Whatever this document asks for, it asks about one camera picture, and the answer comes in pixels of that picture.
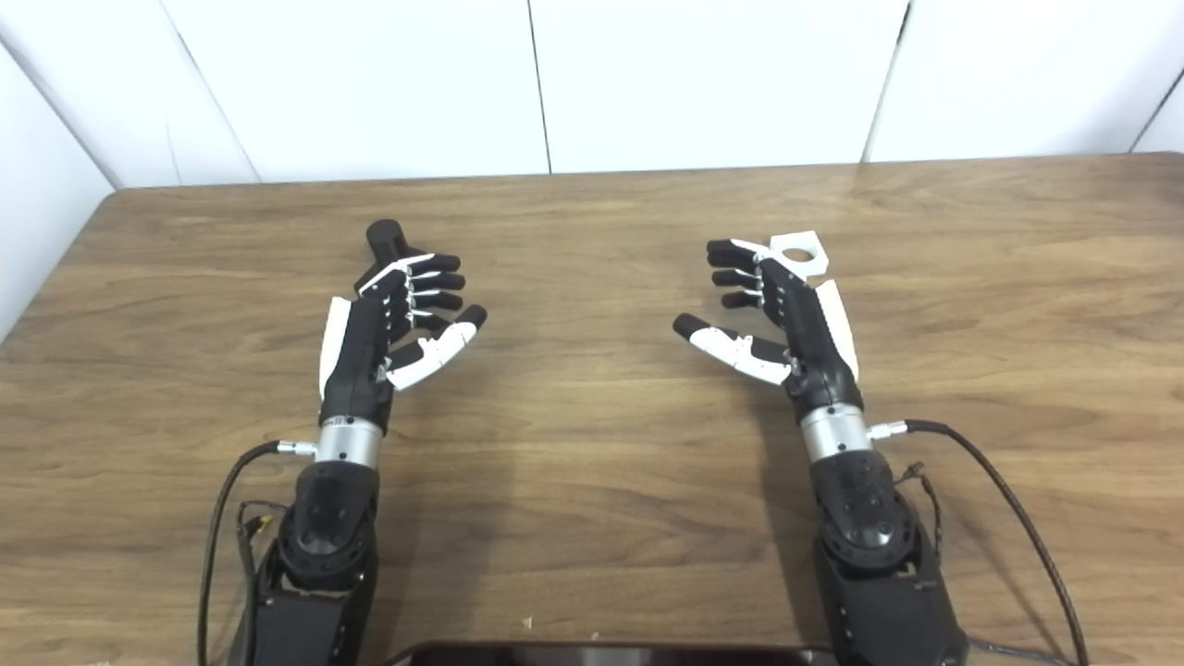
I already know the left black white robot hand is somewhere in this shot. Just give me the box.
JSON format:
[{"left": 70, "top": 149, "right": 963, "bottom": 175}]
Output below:
[{"left": 319, "top": 253, "right": 488, "bottom": 431}]

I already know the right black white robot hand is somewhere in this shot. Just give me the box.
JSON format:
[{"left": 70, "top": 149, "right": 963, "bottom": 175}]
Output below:
[{"left": 672, "top": 238, "right": 866, "bottom": 419}]

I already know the white square piece with hole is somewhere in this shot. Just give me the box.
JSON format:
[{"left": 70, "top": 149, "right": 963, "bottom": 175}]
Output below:
[{"left": 770, "top": 231, "right": 827, "bottom": 284}]

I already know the black peg with square base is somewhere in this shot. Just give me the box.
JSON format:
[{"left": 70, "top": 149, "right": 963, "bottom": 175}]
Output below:
[{"left": 365, "top": 219, "right": 419, "bottom": 277}]

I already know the black robot torso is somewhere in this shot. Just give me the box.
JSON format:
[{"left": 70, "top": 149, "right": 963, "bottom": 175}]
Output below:
[{"left": 384, "top": 641, "right": 838, "bottom": 666}]

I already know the thick black wrist cable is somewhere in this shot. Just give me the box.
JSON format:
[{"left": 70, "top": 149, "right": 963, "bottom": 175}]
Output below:
[
  {"left": 868, "top": 419, "right": 1091, "bottom": 666},
  {"left": 197, "top": 440, "right": 320, "bottom": 666}
]

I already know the thin black wire bundle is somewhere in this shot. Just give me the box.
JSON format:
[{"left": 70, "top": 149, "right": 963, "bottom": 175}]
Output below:
[
  {"left": 893, "top": 461, "right": 946, "bottom": 567},
  {"left": 235, "top": 499, "right": 290, "bottom": 579}
]

